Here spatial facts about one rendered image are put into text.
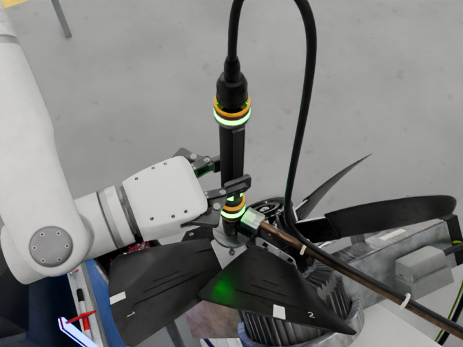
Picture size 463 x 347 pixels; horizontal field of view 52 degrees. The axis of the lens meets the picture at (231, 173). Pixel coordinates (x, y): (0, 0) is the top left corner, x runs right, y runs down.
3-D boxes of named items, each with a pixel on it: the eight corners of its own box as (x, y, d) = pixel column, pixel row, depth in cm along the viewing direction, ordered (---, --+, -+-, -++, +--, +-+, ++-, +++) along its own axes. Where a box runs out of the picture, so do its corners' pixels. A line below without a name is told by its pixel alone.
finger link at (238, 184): (206, 200, 68) (249, 184, 69) (215, 218, 66) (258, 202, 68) (205, 189, 65) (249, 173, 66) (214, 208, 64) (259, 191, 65)
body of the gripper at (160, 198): (118, 197, 71) (187, 171, 73) (138, 256, 66) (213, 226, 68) (106, 171, 64) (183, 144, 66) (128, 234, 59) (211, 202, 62)
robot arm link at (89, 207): (94, 191, 59) (98, 191, 68) (-13, 230, 57) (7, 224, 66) (117, 253, 60) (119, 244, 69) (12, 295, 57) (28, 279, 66)
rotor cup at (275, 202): (328, 251, 97) (311, 192, 94) (276, 284, 89) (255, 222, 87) (284, 242, 109) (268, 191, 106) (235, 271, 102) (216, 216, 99)
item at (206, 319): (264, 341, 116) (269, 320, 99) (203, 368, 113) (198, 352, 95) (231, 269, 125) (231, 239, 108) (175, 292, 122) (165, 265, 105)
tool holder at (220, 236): (267, 230, 86) (271, 205, 78) (248, 261, 83) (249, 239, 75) (225, 207, 89) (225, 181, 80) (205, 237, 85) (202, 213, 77)
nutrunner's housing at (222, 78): (246, 233, 88) (257, 54, 49) (235, 249, 87) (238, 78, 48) (228, 223, 90) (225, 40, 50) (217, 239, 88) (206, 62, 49)
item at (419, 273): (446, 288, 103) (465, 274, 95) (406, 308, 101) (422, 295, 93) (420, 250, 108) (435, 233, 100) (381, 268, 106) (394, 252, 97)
